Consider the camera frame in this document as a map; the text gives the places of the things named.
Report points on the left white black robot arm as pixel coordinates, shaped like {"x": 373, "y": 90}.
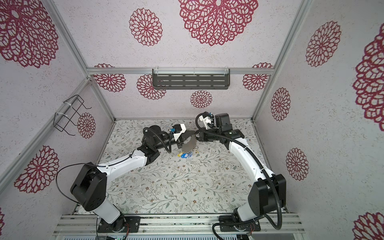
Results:
{"x": 91, "y": 184}

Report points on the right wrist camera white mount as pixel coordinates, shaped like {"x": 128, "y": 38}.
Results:
{"x": 208, "y": 120}

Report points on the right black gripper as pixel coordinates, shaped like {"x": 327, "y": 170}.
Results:
{"x": 202, "y": 136}

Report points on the black wire wall rack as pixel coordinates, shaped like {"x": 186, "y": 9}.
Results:
{"x": 65, "y": 117}

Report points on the black slotted wall shelf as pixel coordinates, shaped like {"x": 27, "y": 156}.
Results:
{"x": 194, "y": 79}

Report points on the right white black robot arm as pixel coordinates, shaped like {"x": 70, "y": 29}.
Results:
{"x": 267, "y": 196}

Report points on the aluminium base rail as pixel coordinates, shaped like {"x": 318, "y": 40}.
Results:
{"x": 175, "y": 224}

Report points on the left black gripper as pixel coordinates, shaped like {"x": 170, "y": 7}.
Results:
{"x": 181, "y": 141}

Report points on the blue key tag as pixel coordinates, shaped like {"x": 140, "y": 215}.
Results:
{"x": 187, "y": 155}

